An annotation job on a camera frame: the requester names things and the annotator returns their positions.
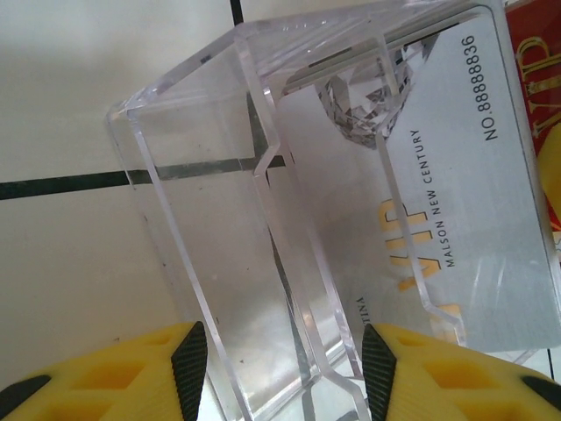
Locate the clear acrylic card box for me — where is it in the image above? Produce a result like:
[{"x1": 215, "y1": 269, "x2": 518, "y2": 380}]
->
[{"x1": 107, "y1": 0, "x2": 561, "y2": 421}]

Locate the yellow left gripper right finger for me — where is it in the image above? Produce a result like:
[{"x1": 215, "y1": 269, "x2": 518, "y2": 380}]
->
[{"x1": 361, "y1": 324, "x2": 561, "y2": 421}]

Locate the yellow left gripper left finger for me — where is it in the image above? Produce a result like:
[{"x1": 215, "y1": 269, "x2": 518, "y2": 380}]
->
[{"x1": 0, "y1": 321, "x2": 208, "y2": 421}]

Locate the silver VIP card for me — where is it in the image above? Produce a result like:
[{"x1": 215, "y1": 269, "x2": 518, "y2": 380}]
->
[{"x1": 275, "y1": 4, "x2": 561, "y2": 357}]

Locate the red VIP card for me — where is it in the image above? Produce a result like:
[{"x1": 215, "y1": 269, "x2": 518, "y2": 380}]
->
[{"x1": 503, "y1": 0, "x2": 561, "y2": 238}]

